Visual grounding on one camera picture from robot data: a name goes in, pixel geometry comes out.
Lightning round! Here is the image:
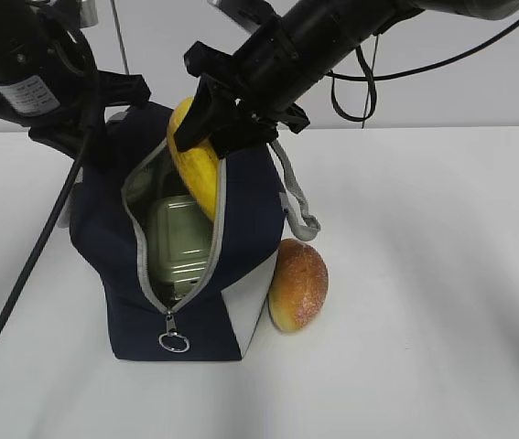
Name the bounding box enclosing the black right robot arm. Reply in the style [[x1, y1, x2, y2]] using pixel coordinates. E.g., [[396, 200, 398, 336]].
[[174, 0, 519, 156]]

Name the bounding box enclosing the navy and white lunch bag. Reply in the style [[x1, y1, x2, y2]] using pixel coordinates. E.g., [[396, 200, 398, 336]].
[[69, 102, 319, 361]]

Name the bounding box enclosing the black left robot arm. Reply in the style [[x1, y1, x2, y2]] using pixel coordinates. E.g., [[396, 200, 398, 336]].
[[0, 1, 151, 169]]

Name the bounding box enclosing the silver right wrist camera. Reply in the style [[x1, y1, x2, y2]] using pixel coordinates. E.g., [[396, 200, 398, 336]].
[[207, 0, 278, 34]]

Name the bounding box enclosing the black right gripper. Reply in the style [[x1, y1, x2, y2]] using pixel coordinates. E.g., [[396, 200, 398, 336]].
[[174, 17, 309, 158]]

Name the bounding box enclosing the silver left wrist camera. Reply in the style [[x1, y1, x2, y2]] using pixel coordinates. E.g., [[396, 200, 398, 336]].
[[78, 0, 99, 28]]

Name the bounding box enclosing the orange bread roll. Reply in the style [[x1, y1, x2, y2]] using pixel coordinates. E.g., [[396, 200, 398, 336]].
[[267, 239, 329, 333]]

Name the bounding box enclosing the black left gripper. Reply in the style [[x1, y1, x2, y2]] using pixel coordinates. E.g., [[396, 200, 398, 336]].
[[0, 27, 151, 173]]

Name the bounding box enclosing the green lidded glass container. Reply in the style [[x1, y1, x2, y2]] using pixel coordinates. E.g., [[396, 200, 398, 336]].
[[125, 171, 214, 301]]

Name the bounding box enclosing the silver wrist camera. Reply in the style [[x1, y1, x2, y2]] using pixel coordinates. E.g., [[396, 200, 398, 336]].
[[78, 0, 99, 28], [207, 0, 278, 34]]

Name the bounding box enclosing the yellow banana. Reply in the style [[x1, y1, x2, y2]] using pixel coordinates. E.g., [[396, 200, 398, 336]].
[[166, 97, 219, 221]]

